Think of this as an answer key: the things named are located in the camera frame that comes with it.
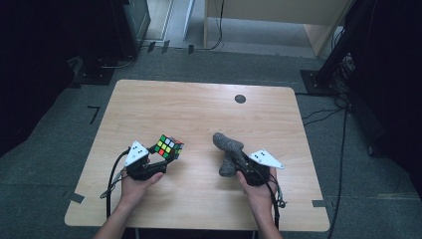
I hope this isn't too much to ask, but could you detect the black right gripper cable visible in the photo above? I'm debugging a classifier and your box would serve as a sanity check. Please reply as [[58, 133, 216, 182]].
[[264, 171, 289, 231]]

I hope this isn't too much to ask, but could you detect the coiled black cable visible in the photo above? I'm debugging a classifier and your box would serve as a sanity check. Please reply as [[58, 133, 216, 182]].
[[97, 54, 136, 70]]

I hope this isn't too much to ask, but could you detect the white leaning board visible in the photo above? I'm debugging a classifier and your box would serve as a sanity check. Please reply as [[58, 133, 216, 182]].
[[181, 0, 196, 42]]

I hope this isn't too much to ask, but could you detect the dark curtain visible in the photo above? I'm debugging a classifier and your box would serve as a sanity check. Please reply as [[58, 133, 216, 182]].
[[0, 0, 84, 157], [347, 0, 422, 197]]

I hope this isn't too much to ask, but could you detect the light wooden desk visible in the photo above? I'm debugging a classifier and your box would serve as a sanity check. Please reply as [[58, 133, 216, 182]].
[[202, 0, 353, 58]]

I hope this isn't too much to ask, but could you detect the black angled tape mark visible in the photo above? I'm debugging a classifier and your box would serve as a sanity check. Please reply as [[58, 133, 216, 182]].
[[87, 105, 102, 125]]

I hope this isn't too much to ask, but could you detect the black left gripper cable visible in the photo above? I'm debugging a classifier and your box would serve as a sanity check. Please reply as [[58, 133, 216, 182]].
[[100, 148, 131, 220]]

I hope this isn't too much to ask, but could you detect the black metal stand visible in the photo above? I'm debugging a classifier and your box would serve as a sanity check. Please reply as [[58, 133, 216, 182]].
[[300, 0, 369, 98]]

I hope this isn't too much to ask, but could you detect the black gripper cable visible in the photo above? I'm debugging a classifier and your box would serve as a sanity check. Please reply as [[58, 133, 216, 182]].
[[264, 171, 289, 231], [100, 148, 131, 220]]

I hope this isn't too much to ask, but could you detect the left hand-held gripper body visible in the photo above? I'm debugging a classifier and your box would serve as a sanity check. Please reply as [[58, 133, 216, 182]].
[[122, 139, 169, 182]]

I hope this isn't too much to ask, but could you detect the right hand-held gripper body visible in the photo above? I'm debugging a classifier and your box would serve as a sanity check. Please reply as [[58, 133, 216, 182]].
[[238, 148, 286, 187]]

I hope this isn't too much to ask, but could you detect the grey fluffy cloth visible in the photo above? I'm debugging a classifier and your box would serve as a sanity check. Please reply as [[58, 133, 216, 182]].
[[212, 131, 246, 178]]

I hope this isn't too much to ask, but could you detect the long black floor cable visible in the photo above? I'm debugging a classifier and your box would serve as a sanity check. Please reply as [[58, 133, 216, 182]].
[[326, 106, 350, 239]]

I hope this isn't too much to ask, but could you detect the black equipment cabinet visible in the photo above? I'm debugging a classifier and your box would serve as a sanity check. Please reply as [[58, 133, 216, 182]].
[[71, 0, 152, 87]]

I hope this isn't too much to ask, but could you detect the black hanging cable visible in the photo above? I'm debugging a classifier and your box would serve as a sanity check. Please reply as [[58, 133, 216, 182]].
[[194, 0, 225, 52]]

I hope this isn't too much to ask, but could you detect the person's left hand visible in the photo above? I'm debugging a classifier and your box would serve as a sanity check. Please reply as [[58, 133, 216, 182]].
[[118, 164, 165, 208]]

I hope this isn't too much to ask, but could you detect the multicoloured puzzle cube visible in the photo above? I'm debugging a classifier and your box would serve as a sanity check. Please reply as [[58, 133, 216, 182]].
[[153, 133, 185, 160]]

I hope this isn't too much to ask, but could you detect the person's right hand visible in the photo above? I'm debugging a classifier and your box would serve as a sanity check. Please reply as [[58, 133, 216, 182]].
[[235, 166, 279, 214]]

